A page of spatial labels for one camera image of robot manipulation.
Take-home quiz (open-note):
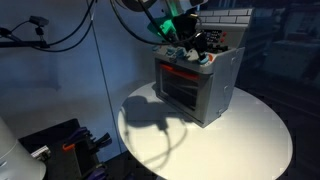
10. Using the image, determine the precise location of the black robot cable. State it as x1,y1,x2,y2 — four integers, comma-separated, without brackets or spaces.
109,0,201,46

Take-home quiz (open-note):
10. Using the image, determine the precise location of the black perforated mounting board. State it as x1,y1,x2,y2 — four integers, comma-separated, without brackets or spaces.
19,119,107,180

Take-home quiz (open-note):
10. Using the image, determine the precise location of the grey toy oven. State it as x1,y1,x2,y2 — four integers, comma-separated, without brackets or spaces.
153,8,254,128

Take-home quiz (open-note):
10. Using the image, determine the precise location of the blue orange bar clamp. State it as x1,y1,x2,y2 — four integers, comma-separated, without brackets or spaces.
62,127,112,153

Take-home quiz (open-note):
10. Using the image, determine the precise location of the black camera on stand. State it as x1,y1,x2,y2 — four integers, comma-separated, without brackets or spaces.
0,16,50,49

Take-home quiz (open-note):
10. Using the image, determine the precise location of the round white table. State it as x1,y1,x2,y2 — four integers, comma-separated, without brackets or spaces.
118,83,293,180

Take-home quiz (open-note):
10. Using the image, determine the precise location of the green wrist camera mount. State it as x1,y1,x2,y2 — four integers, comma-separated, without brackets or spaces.
149,16,176,40

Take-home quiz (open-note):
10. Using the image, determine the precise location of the teal knob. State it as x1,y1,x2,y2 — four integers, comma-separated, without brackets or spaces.
199,55,209,65
167,47,175,56
176,48,186,58

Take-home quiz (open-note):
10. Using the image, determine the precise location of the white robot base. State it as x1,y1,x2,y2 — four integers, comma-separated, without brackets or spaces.
0,118,46,180

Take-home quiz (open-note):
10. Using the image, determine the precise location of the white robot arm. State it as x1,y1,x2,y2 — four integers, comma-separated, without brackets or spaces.
111,0,207,60

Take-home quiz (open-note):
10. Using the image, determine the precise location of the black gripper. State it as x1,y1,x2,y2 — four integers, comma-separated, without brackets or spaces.
172,14,207,60

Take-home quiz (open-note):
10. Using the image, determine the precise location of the black thin cable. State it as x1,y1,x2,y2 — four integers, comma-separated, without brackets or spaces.
33,0,98,53

